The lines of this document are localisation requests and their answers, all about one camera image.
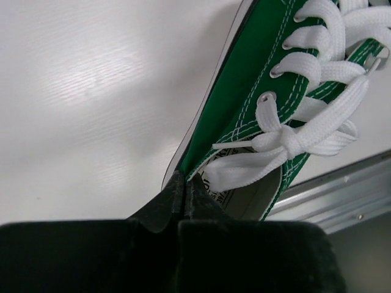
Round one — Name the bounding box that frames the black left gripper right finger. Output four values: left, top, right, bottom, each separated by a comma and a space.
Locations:
177, 176, 346, 292

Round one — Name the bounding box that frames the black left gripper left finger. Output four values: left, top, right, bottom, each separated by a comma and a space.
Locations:
1, 172, 185, 292

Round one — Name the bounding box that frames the aluminium mounting rail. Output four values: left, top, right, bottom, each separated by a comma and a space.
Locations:
267, 151, 390, 234

